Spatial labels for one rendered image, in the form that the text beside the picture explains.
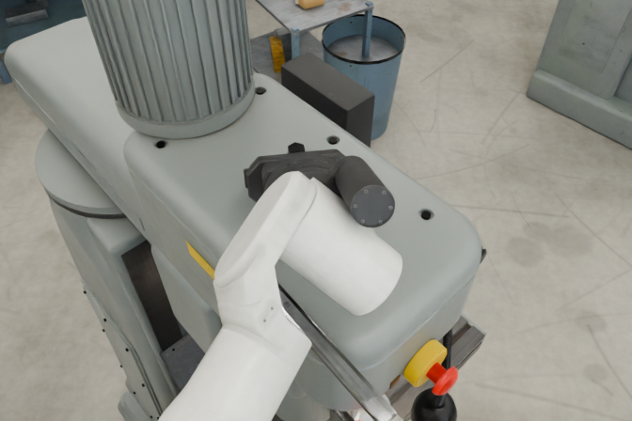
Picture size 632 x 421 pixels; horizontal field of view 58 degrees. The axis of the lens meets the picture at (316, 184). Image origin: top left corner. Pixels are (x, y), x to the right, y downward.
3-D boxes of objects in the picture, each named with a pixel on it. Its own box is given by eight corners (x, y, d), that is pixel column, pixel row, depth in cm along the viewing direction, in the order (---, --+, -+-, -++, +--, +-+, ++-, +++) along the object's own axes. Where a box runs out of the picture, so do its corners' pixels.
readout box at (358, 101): (372, 166, 126) (381, 90, 111) (343, 186, 122) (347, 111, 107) (312, 122, 136) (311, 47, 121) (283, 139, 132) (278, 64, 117)
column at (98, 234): (292, 415, 239) (270, 145, 124) (201, 497, 218) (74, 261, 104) (221, 335, 264) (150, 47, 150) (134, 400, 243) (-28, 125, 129)
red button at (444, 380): (459, 382, 70) (465, 368, 67) (437, 405, 68) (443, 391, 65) (437, 364, 71) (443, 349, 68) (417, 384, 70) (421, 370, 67)
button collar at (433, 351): (443, 364, 72) (451, 341, 68) (412, 396, 70) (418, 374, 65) (431, 353, 73) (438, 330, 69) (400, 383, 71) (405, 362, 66)
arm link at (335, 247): (328, 278, 57) (348, 340, 46) (244, 214, 54) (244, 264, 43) (405, 194, 55) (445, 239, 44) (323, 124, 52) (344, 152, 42)
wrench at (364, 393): (404, 409, 53) (405, 405, 52) (373, 437, 51) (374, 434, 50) (252, 244, 65) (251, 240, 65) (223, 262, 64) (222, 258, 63)
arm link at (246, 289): (347, 236, 52) (273, 371, 46) (272, 176, 49) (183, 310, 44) (389, 227, 46) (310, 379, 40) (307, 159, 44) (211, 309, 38)
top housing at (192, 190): (479, 306, 78) (508, 235, 66) (340, 440, 66) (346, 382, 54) (263, 134, 102) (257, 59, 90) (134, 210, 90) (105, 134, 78)
